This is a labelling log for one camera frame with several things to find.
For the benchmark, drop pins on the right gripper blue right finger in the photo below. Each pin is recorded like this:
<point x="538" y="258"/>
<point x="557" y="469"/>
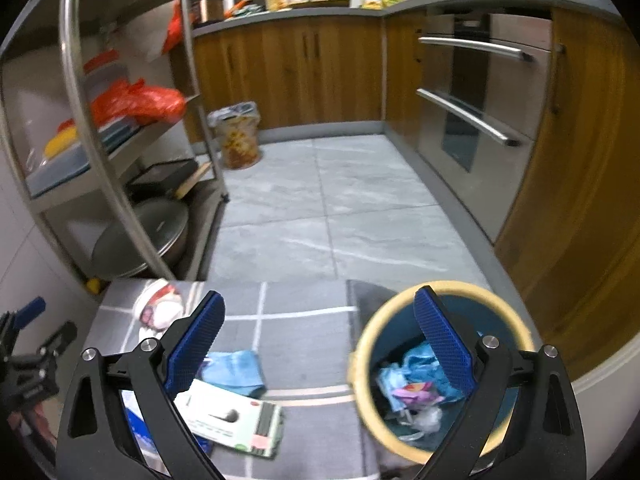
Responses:
<point x="454" y="355"/>

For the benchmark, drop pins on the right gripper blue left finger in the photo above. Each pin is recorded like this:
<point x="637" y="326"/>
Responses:
<point x="187" y="341"/>

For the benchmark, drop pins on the blue face mask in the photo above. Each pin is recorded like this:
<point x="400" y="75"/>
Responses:
<point x="238" y="372"/>

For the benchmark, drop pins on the white red paper cup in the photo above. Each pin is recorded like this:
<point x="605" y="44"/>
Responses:
<point x="156" y="308"/>

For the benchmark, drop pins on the white green medicine box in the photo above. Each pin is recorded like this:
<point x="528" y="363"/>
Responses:
<point x="228" y="419"/>

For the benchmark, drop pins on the crumpled blue trash in bin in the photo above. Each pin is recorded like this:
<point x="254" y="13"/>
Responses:
<point x="414" y="397"/>

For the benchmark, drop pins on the wooden kitchen cabinets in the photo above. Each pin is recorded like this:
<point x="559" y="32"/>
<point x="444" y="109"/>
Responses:
<point x="570" y="244"/>

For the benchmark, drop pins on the blue bin with yellow rim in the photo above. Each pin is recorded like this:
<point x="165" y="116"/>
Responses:
<point x="393" y="328"/>

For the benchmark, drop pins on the blue white carton box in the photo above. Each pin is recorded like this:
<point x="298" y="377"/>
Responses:
<point x="141" y="432"/>

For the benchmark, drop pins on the grey checked floor mat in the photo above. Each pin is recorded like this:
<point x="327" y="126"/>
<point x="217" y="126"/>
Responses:
<point x="303" y="334"/>

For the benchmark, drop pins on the large pot with glass lid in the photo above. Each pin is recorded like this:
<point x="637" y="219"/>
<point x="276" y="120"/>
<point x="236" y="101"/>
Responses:
<point x="167" y="224"/>

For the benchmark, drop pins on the black box on shelf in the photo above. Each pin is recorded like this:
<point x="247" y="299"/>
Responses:
<point x="161" y="179"/>

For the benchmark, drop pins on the bag-lined patterned waste bucket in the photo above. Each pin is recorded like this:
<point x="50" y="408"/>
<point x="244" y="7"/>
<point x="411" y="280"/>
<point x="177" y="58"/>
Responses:
<point x="236" y="129"/>

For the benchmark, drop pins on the yellow item on shelf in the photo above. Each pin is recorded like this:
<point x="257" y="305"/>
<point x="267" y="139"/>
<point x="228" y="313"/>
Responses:
<point x="61" y="142"/>

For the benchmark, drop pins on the stainless steel shelf rack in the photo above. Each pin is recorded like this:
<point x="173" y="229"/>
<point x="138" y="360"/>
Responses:
<point x="104" y="131"/>

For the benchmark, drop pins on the red plastic bag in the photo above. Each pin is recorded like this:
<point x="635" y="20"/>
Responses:
<point x="174" y="32"/>
<point x="139" y="100"/>

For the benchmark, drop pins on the stainless steel oven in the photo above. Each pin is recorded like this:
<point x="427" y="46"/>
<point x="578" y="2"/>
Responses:
<point x="484" y="85"/>

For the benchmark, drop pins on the upper red plastic bag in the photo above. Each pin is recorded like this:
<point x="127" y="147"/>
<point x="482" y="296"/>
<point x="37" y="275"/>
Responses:
<point x="174" y="32"/>

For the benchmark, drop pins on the copper coloured canister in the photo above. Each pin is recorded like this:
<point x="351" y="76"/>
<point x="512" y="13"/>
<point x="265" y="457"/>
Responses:
<point x="208" y="11"/>

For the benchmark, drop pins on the wooden handle on shelf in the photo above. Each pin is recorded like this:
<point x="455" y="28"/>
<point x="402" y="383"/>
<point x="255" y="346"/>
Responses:
<point x="186" y="186"/>

